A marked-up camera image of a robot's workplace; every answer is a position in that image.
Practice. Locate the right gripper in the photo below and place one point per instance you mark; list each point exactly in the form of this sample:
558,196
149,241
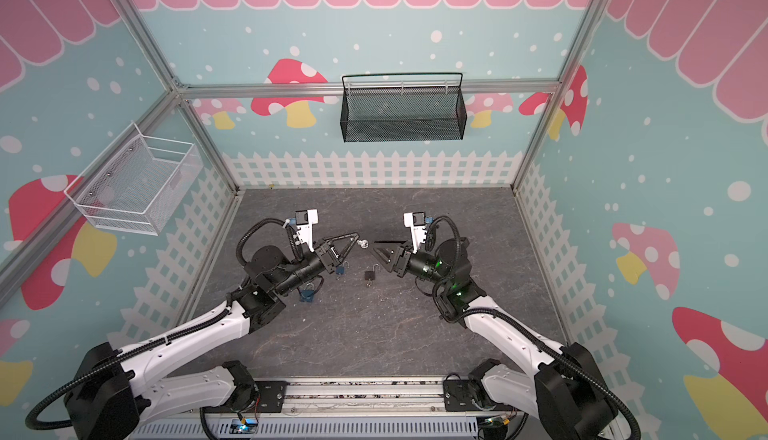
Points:
398,259

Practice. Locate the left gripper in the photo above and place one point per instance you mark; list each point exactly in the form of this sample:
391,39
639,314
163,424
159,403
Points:
331,261

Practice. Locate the teal padlock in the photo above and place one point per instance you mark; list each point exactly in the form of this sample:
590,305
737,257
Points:
340,271

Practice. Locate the black padlock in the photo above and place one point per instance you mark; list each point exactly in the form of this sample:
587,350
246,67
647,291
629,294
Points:
370,275

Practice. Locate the blue padlock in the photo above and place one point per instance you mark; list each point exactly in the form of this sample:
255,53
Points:
307,293

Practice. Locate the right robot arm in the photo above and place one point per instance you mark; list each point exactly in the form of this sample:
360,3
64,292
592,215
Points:
560,385

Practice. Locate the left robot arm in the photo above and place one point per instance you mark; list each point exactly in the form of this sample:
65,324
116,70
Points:
116,390

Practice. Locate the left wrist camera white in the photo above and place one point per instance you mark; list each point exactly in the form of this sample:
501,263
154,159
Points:
301,227

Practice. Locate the black mesh wall basket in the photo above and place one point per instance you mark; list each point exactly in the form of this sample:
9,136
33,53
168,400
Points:
403,107

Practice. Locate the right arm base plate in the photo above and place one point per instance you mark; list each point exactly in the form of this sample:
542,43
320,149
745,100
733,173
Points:
465,395

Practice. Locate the aluminium front rail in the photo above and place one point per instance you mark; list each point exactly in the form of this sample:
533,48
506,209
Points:
319,397

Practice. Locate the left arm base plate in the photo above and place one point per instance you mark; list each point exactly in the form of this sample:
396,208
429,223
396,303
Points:
263,396

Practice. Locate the white mesh wall basket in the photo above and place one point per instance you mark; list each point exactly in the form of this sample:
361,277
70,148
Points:
136,186

